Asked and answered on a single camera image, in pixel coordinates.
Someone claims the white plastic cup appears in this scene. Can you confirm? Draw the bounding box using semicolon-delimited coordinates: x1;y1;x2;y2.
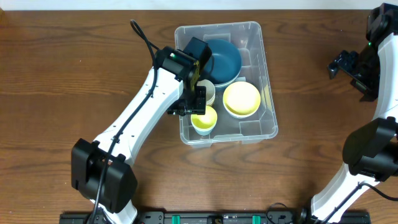
197;80;215;106

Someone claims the dark blue top bowl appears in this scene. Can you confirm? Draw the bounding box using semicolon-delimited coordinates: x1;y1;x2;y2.
200;39;242;84

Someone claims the dark blue bowl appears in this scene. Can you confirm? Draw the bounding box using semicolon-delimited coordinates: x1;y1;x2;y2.
214;77;239;91
200;39;242;84

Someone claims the cream large bowl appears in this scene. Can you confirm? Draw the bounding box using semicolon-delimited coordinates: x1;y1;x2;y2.
215;73;239;88

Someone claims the yellow plastic cup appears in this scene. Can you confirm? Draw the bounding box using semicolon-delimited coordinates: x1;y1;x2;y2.
191;106;218;130

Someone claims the yellow bowl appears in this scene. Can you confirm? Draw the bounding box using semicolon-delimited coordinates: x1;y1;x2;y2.
223;82;261;115

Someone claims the light blue plastic cup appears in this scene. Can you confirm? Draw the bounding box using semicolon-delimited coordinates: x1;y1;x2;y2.
193;125;215;136

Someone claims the white small bowl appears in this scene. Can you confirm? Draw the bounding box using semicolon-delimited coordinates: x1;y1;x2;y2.
225;108;257;119

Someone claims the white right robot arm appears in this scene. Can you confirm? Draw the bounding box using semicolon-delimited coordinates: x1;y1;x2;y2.
297;3;397;223

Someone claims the dark blue bottom bowl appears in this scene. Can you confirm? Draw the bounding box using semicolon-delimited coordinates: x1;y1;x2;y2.
214;77;239;91

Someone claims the clear plastic storage bin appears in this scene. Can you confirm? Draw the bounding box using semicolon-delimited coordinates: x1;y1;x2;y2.
175;21;278;147

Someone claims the black cable right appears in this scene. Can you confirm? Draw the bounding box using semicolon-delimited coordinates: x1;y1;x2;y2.
266;182;398;224

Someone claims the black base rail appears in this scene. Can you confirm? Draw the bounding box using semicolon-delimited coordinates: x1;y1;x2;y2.
59;209;371;224

